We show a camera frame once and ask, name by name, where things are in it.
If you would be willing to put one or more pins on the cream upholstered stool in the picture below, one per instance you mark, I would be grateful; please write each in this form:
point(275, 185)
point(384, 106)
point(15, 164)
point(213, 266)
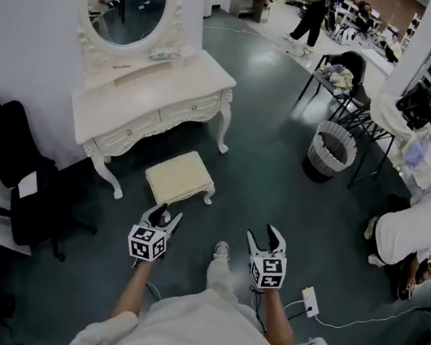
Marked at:
point(179, 175)

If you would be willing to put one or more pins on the person's beige shirt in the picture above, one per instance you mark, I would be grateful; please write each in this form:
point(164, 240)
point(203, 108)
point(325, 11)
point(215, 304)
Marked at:
point(206, 339)

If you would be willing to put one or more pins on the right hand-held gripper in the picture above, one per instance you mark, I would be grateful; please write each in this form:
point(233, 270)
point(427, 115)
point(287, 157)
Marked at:
point(269, 272)

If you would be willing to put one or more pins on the white vanity dressing table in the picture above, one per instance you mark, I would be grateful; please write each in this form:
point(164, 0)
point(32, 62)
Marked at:
point(145, 101)

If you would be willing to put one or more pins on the black-legged folding table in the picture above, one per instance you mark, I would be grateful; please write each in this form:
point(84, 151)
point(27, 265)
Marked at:
point(387, 111)

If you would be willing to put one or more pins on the white oval vanity mirror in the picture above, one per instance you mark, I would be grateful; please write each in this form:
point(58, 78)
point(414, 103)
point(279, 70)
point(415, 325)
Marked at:
point(95, 59)

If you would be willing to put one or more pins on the translucent plastic bag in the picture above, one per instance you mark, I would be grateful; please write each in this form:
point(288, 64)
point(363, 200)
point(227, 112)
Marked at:
point(424, 159)

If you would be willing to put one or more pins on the pale green tissue pack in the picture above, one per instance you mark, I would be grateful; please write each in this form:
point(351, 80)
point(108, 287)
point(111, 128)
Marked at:
point(164, 55)

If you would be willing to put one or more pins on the white power strip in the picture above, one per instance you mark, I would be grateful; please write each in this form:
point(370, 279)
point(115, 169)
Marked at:
point(310, 302)

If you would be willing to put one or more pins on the pink comb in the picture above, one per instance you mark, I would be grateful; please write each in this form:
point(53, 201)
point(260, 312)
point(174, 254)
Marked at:
point(121, 66)

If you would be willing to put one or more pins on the person's right forearm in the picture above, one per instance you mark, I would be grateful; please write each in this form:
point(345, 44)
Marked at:
point(275, 323)

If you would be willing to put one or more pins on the pile of pale clothes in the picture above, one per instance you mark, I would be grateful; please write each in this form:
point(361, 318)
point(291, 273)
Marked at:
point(335, 78)

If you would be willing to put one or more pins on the person's beige trousers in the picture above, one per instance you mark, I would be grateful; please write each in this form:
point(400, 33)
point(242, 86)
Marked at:
point(221, 278)

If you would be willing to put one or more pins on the black folding chair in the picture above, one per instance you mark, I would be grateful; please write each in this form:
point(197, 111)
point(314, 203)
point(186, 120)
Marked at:
point(354, 64)

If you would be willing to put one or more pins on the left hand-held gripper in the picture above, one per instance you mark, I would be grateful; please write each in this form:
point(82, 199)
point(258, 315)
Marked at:
point(147, 243)

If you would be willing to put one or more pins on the person's left forearm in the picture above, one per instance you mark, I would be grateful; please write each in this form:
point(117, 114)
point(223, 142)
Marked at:
point(132, 291)

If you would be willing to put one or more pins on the grey woven laundry basket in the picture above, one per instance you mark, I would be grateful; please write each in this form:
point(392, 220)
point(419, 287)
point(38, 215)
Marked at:
point(328, 154)

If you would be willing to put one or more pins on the black bag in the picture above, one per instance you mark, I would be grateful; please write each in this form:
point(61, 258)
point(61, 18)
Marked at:
point(415, 105)

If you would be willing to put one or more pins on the black office chair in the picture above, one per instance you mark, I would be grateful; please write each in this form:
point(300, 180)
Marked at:
point(2, 138)

